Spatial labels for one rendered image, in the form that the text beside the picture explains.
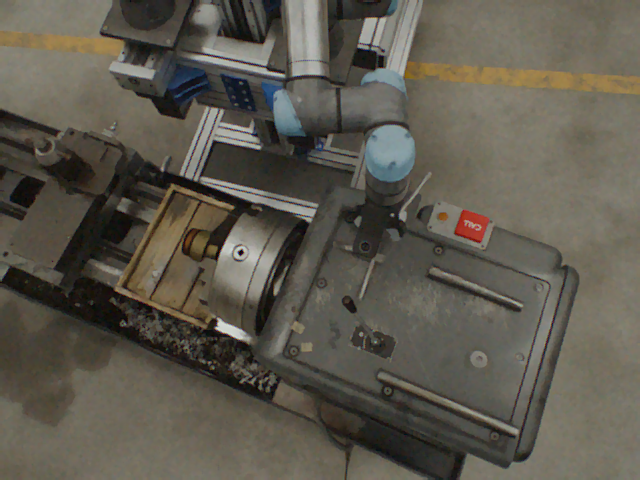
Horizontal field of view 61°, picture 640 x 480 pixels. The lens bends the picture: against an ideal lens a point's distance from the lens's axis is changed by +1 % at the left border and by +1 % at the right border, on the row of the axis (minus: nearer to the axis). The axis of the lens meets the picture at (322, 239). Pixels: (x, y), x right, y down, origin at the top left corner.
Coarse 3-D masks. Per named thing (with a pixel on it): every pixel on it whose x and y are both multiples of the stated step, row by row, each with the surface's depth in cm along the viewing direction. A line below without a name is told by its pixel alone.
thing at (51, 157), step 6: (48, 138) 143; (54, 138) 144; (54, 144) 142; (60, 144) 144; (36, 150) 142; (54, 150) 142; (60, 150) 143; (36, 156) 143; (42, 156) 142; (48, 156) 142; (54, 156) 142; (60, 156) 143; (42, 162) 143; (48, 162) 143; (54, 162) 143
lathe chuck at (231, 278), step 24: (240, 216) 125; (264, 216) 126; (240, 240) 121; (264, 240) 121; (216, 264) 121; (240, 264) 120; (216, 288) 122; (240, 288) 120; (216, 312) 126; (240, 312) 123
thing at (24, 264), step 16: (64, 144) 170; (128, 160) 165; (128, 176) 166; (112, 192) 162; (112, 208) 165; (0, 224) 163; (16, 224) 163; (96, 224) 160; (0, 240) 161; (80, 240) 157; (96, 240) 163; (0, 256) 160; (16, 256) 157; (80, 256) 158; (32, 272) 155; (48, 272) 155; (64, 272) 154; (80, 272) 160; (64, 288) 157
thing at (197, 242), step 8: (192, 232) 136; (200, 232) 136; (208, 232) 137; (184, 240) 135; (192, 240) 135; (200, 240) 134; (208, 240) 134; (184, 248) 135; (192, 248) 134; (200, 248) 134; (208, 248) 135; (216, 248) 134; (192, 256) 135; (200, 256) 134; (208, 256) 135; (216, 256) 139
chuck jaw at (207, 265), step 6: (204, 258) 134; (204, 264) 133; (210, 264) 133; (204, 270) 133; (210, 270) 133; (204, 276) 132; (210, 276) 132; (204, 282) 132; (210, 282) 131; (204, 288) 130; (204, 294) 130; (204, 300) 129
